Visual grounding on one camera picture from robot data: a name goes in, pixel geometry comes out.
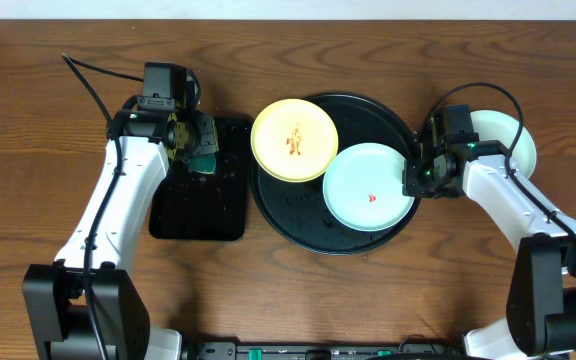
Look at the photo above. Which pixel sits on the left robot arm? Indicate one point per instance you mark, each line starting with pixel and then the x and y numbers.
pixel 84 305

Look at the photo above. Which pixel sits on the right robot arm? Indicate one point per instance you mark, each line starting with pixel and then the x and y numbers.
pixel 540 315

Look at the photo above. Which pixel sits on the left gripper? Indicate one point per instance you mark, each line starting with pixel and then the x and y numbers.
pixel 203 138

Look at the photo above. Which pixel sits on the green yellow sponge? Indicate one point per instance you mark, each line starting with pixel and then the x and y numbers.
pixel 205 164

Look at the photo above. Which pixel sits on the black rectangular tray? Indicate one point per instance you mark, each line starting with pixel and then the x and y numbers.
pixel 189 205

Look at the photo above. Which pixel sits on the yellow plate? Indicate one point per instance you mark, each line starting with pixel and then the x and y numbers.
pixel 294 140

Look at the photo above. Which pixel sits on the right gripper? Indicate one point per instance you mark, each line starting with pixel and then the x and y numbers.
pixel 411 185

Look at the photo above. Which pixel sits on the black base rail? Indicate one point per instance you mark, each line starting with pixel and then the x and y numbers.
pixel 233 351

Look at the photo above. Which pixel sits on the light green plate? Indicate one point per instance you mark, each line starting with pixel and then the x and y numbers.
pixel 363 188
pixel 494 125

